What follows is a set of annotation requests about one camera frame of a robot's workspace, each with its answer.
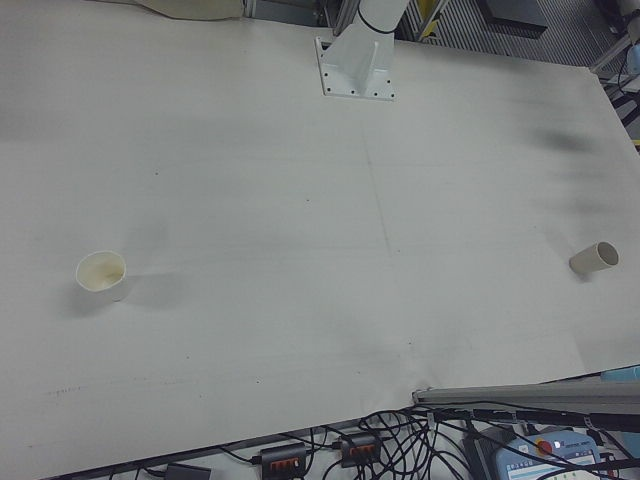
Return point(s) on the black hub with orange ports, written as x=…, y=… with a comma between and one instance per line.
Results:
x=282, y=456
x=360, y=449

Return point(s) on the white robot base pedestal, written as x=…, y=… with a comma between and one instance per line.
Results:
x=357, y=65

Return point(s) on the blue white teach pendant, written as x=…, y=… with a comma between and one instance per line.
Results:
x=550, y=457

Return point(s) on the light blue flat item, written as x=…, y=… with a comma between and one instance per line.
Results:
x=622, y=374

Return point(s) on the grey aluminium rail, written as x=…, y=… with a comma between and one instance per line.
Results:
x=525, y=395

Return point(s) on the slim beige paper cup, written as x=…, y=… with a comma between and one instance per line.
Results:
x=585, y=260

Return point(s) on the black equipment box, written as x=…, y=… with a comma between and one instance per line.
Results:
x=515, y=12

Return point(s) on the aluminium frame profile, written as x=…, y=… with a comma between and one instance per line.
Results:
x=612, y=57

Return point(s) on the yellow black striped bracket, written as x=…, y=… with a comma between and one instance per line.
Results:
x=430, y=22

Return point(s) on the small black box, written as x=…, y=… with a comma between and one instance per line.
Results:
x=187, y=472

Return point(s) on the wide white paper cup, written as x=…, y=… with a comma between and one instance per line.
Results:
x=102, y=287

